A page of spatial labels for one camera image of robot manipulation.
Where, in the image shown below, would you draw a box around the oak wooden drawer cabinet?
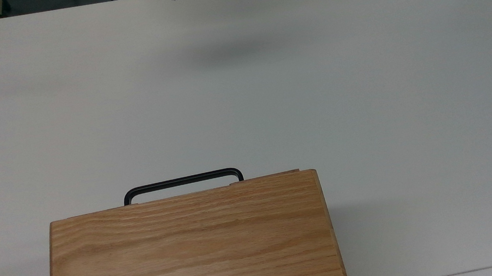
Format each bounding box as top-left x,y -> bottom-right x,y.
34,166 -> 351,276

